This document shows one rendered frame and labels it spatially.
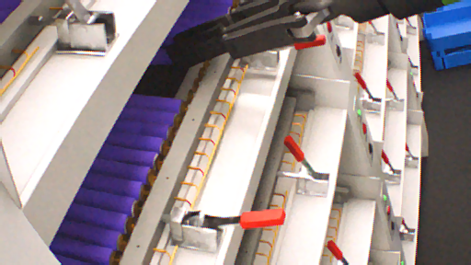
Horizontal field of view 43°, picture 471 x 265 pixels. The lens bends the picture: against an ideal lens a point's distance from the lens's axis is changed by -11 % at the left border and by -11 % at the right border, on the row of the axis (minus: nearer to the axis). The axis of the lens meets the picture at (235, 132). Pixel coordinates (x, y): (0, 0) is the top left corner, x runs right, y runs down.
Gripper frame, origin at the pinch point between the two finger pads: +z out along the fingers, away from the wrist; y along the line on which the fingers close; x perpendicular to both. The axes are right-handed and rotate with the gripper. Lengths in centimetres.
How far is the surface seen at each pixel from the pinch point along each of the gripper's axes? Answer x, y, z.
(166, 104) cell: 2.0, 6.8, 3.5
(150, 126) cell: 1.7, 10.6, 3.8
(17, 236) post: -10.1, 38.9, -7.1
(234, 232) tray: 9.0, 19.9, -4.0
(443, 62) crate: 96, -140, 1
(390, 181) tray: 65, -47, 7
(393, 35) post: 55, -93, 4
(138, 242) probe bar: 3.2, 25.3, 0.3
